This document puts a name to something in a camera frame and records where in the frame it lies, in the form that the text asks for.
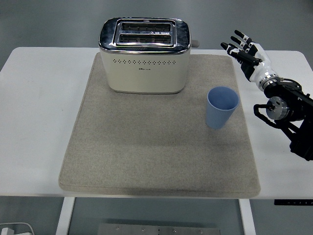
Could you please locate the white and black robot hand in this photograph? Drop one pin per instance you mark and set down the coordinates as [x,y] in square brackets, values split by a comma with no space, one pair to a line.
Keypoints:
[259,66]

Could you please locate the blue ribbed plastic cup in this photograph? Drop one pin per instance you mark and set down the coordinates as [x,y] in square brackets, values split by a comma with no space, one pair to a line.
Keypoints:
[216,117]

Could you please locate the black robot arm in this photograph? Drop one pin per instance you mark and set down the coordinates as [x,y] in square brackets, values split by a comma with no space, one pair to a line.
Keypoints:
[291,102]

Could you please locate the cream and chrome toaster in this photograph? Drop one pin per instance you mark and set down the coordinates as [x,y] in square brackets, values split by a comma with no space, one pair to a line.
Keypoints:
[146,78]

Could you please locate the beige felt mat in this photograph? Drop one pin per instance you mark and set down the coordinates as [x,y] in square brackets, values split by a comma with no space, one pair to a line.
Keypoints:
[146,147]

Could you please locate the white table leg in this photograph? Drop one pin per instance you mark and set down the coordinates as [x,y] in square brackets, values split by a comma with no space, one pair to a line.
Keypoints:
[64,215]
[247,218]

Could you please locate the grey metal plate with screws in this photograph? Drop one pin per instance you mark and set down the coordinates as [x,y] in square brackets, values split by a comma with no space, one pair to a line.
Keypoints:
[159,230]

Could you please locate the white power adapter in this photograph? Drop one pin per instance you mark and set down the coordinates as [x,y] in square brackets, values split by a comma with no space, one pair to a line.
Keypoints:
[6,231]

